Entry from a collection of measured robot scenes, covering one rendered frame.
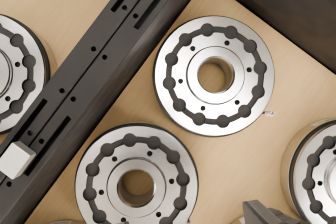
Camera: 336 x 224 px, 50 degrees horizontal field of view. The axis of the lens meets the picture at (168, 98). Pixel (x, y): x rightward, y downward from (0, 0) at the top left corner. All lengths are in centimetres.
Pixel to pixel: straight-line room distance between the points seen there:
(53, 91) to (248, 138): 18
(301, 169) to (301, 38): 11
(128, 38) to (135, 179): 15
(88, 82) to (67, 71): 2
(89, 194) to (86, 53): 13
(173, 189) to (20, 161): 13
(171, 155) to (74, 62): 12
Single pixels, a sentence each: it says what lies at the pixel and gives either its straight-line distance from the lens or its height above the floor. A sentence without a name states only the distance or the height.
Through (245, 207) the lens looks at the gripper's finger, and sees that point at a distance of 18.
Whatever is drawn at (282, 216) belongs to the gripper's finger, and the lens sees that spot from 17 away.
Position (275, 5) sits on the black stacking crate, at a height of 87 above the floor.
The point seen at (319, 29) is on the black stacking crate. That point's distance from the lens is 31.
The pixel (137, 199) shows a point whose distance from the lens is 32.
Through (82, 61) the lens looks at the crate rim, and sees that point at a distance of 23.
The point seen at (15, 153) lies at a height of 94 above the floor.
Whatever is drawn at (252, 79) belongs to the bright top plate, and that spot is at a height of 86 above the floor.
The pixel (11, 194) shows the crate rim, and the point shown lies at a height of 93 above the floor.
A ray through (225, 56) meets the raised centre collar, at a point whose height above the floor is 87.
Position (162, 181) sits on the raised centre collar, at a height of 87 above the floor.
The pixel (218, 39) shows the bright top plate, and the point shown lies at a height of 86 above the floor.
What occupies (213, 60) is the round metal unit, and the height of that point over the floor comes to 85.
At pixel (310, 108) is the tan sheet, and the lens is 36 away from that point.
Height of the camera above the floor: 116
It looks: 88 degrees down
